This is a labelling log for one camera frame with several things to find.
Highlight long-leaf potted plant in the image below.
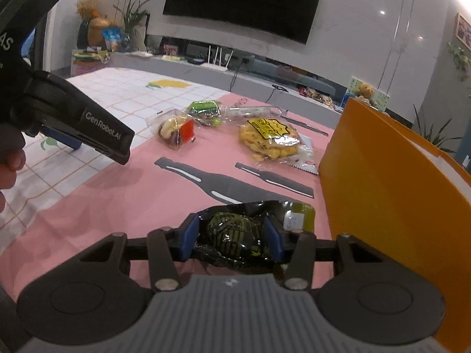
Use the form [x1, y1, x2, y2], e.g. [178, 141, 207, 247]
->
[412, 105, 464, 155]
[113, 0, 159, 50]

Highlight brown teddy bear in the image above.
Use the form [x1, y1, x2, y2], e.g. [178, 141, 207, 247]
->
[355, 83, 376, 104]

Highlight pink white printed tablecloth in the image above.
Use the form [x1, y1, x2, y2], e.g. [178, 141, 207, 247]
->
[0, 67, 337, 302]

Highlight white router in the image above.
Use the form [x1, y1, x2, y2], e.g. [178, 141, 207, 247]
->
[202, 44, 233, 71]

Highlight black cable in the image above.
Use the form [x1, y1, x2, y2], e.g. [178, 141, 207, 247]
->
[230, 62, 288, 92]

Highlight blue snack bag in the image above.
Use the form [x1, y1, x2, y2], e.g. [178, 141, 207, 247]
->
[102, 26, 124, 52]

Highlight pink box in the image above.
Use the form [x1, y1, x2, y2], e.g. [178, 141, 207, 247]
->
[71, 61, 111, 76]

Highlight clear packet of white balls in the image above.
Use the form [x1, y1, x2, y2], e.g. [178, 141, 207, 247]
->
[224, 105, 289, 120]

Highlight wall picture frame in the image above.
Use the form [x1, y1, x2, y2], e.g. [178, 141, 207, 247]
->
[455, 12, 471, 50]

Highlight hanging vine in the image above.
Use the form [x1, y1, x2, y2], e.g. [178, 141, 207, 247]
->
[447, 42, 471, 81]

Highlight person's left hand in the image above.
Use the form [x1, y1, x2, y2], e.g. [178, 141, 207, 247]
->
[0, 125, 27, 214]

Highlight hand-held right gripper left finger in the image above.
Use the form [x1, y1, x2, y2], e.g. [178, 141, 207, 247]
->
[72, 215, 201, 291]

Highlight grey television bench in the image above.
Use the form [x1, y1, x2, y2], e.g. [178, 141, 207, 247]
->
[110, 35, 344, 129]

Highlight pile of wrapped sweets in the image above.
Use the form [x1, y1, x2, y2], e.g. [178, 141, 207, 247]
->
[298, 86, 335, 108]

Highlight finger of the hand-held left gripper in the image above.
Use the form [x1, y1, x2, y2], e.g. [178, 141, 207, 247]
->
[13, 71, 135, 165]

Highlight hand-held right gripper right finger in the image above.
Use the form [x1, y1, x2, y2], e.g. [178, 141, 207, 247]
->
[263, 219, 396, 290]

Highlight orange cardboard box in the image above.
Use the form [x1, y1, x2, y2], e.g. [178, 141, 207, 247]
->
[318, 97, 471, 353]

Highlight yellow biscuit packet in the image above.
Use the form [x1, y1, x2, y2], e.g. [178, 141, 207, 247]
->
[237, 118, 306, 164]

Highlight clear nut snack packet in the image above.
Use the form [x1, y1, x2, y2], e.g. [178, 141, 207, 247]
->
[146, 109, 197, 151]

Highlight black television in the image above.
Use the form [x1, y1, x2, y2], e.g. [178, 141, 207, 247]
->
[162, 0, 328, 45]

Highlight black green snack packet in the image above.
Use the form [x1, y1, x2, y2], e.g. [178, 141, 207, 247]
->
[191, 200, 317, 273]

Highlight yellow black packet pile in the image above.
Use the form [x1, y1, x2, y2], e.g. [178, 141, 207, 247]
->
[72, 49, 111, 63]

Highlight small green snack packet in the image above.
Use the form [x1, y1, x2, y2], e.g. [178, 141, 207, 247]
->
[187, 100, 223, 127]

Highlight green picture card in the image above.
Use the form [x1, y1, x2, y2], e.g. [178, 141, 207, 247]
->
[348, 76, 391, 113]

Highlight dried yellow flowers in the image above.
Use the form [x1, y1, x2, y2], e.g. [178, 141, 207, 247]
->
[75, 0, 97, 21]

